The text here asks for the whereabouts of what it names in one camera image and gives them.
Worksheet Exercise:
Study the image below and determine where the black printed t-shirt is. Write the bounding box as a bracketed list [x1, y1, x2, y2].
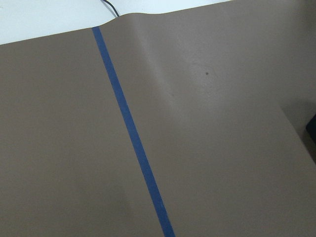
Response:
[306, 115, 316, 144]

